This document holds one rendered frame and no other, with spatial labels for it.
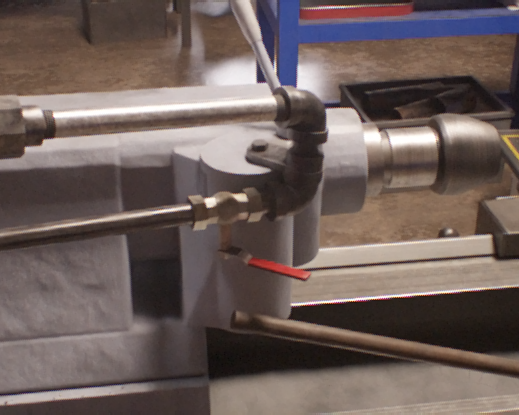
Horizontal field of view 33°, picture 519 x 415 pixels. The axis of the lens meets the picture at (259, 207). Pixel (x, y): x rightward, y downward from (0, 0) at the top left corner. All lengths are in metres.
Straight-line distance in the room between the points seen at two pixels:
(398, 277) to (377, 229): 1.73
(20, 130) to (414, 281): 0.70
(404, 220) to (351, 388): 1.84
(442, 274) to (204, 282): 0.48
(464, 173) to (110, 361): 0.41
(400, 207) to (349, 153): 2.20
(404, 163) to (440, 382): 0.40
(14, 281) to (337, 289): 0.48
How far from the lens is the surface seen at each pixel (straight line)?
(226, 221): 0.74
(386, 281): 1.20
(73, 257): 0.85
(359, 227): 2.94
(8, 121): 0.63
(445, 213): 3.07
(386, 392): 1.20
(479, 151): 0.94
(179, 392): 0.87
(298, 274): 0.74
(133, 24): 4.65
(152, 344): 0.87
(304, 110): 0.72
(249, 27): 0.83
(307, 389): 1.19
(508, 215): 1.31
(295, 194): 0.75
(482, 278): 1.23
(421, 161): 0.93
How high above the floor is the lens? 1.51
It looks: 30 degrees down
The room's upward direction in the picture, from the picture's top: straight up
